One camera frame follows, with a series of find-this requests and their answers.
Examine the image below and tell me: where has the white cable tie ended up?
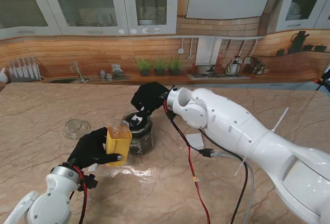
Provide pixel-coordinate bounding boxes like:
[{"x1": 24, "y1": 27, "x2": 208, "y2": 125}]
[{"x1": 272, "y1": 107, "x2": 290, "y2": 133}]

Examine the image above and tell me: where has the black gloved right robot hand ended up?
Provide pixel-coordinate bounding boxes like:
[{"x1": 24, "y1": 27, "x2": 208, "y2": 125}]
[{"x1": 130, "y1": 81, "x2": 171, "y2": 118}]

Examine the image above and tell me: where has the white plastic spoon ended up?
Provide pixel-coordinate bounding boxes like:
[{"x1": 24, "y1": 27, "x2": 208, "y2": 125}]
[{"x1": 129, "y1": 108, "x2": 147, "y2": 129}]

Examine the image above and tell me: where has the yellow coffee jar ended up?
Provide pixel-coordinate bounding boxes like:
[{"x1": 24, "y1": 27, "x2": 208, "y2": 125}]
[{"x1": 105, "y1": 119, "x2": 133, "y2": 168}]

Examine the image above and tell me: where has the printed kitchen backdrop banner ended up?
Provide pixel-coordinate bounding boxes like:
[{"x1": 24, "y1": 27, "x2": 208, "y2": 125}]
[{"x1": 0, "y1": 0, "x2": 330, "y2": 91}]

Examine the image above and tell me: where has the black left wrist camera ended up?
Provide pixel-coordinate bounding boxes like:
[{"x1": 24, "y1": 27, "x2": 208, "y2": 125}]
[{"x1": 79, "y1": 174, "x2": 99, "y2": 191}]

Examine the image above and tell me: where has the red black wrist cable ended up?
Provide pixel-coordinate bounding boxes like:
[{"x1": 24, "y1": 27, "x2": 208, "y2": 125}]
[
  {"x1": 163, "y1": 100, "x2": 257, "y2": 224},
  {"x1": 69, "y1": 166, "x2": 90, "y2": 224}
]

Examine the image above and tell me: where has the red black right wrist cable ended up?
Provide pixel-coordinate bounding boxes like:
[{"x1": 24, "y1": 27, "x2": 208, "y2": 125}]
[{"x1": 163, "y1": 100, "x2": 257, "y2": 224}]

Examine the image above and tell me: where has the domed glass jar lid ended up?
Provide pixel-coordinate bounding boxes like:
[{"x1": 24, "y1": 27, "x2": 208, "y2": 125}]
[{"x1": 63, "y1": 119, "x2": 91, "y2": 140}]

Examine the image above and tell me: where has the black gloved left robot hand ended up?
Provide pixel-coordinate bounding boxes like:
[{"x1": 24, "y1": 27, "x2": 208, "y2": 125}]
[{"x1": 67, "y1": 127, "x2": 123, "y2": 170}]

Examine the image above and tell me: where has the black tripod with orange clip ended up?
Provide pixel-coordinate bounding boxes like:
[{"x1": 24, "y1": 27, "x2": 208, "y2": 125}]
[{"x1": 315, "y1": 63, "x2": 330, "y2": 91}]

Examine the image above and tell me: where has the red black left wrist cable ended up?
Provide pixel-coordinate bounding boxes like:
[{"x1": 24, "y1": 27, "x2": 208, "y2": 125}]
[{"x1": 69, "y1": 166, "x2": 90, "y2": 224}]

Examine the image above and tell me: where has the glass jar with coffee beans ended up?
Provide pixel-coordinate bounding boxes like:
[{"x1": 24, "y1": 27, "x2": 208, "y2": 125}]
[{"x1": 122, "y1": 110, "x2": 154, "y2": 156}]

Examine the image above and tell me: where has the white square jar lid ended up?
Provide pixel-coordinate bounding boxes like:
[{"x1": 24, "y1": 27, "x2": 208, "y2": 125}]
[{"x1": 186, "y1": 133, "x2": 206, "y2": 149}]

